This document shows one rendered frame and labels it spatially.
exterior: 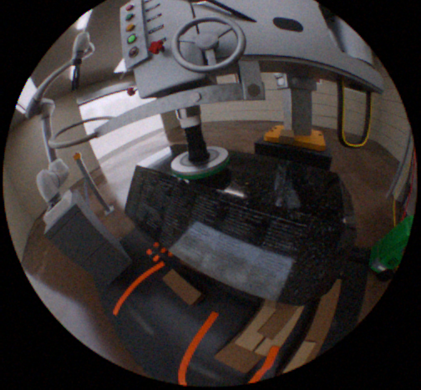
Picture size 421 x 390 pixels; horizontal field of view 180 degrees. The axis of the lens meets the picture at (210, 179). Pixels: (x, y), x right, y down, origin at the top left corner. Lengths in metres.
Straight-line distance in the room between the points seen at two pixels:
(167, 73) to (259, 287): 0.60
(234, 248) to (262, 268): 0.10
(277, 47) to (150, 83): 0.33
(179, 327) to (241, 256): 0.87
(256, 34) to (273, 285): 0.61
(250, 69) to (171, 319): 1.33
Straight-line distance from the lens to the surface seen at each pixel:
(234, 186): 0.39
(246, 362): 1.05
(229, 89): 0.37
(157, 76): 0.38
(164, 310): 1.18
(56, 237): 1.20
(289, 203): 0.35
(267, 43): 0.38
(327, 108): 6.64
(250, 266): 0.38
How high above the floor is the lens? 1.06
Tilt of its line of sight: 32 degrees down
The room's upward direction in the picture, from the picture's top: 12 degrees counter-clockwise
